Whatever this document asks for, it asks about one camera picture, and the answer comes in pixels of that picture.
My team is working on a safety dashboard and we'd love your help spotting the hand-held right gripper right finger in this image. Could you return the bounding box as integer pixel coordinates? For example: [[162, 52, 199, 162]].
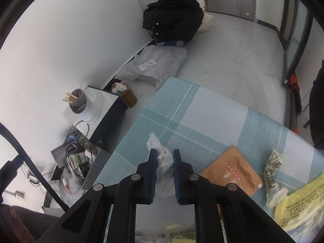
[[173, 149, 296, 243]]

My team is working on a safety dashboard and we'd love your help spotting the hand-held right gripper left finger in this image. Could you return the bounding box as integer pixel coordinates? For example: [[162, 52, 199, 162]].
[[35, 148, 159, 243]]

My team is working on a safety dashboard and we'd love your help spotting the white tissue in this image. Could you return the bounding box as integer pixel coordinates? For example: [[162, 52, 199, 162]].
[[147, 132, 176, 198]]

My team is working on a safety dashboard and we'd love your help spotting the yellow plastic bag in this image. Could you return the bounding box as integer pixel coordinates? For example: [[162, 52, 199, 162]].
[[164, 173, 324, 243]]

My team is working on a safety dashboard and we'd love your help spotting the orange paper packet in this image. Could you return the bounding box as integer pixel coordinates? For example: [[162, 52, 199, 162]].
[[199, 145, 264, 197]]

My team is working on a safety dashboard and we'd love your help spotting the grey open box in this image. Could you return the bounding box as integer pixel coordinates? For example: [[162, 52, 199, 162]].
[[51, 142, 113, 190]]

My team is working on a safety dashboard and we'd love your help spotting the person's leg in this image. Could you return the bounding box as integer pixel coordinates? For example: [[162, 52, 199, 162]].
[[0, 204, 62, 243]]

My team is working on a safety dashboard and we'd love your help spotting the white and dark box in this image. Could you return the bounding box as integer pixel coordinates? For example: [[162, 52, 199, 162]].
[[63, 85, 129, 154]]

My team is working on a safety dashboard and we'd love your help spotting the blue checked mat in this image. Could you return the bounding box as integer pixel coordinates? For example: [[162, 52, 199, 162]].
[[94, 77, 324, 243]]

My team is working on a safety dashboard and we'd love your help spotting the white cup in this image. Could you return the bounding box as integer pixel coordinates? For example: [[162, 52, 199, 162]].
[[69, 88, 100, 124]]

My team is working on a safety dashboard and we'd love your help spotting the green printed wrapper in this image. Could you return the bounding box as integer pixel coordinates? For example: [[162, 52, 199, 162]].
[[263, 149, 289, 208]]

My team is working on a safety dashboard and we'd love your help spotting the bundle of wooden chopsticks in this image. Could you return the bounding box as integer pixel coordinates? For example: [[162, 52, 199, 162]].
[[63, 83, 84, 105]]

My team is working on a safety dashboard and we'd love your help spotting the grey plastic bag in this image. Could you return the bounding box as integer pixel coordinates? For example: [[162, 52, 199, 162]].
[[117, 45, 188, 89]]

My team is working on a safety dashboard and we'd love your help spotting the orange and black tool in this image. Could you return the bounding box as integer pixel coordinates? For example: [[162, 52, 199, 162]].
[[287, 73, 303, 113]]

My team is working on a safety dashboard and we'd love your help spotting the cream tote bag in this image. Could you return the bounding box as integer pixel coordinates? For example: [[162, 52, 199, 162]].
[[197, 11, 213, 33]]

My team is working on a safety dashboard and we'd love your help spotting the black jacket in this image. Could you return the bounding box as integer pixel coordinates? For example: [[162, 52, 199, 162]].
[[142, 0, 204, 46]]

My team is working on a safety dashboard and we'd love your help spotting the black backpack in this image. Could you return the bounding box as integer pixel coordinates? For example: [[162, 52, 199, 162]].
[[309, 60, 324, 148]]

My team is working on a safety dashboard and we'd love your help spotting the thick black cable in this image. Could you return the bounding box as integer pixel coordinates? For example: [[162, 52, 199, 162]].
[[0, 123, 70, 212]]

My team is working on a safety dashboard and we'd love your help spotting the tangle of thin cables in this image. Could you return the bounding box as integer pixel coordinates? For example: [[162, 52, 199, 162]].
[[64, 120, 94, 180]]

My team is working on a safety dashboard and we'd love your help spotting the grey metal door frame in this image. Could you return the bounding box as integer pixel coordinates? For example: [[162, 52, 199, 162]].
[[278, 0, 314, 86]]

